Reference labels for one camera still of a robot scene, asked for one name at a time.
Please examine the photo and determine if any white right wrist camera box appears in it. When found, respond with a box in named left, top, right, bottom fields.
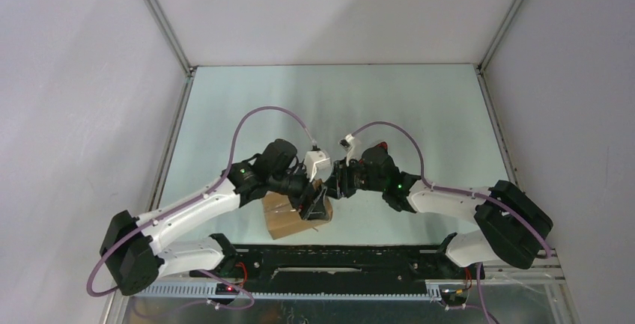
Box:
left=339, top=133, right=362, bottom=165

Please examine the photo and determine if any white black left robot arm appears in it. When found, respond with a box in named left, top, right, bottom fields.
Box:
left=100, top=138, right=332, bottom=296

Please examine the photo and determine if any brown cardboard express box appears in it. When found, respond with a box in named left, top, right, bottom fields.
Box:
left=262, top=180, right=333, bottom=240

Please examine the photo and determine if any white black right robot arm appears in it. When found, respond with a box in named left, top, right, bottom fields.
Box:
left=326, top=145, right=553, bottom=278

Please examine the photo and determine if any red black utility knife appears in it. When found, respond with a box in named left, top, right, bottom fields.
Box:
left=375, top=141, right=388, bottom=151

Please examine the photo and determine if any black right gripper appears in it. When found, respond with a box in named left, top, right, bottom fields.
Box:
left=325, top=157, right=386, bottom=201

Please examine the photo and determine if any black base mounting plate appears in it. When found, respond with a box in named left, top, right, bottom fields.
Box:
left=209, top=233, right=484, bottom=296

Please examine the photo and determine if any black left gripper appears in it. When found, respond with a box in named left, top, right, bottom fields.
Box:
left=269, top=161, right=329, bottom=221

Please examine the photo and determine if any aluminium frame rail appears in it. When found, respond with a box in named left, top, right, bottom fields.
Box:
left=103, top=245, right=579, bottom=323

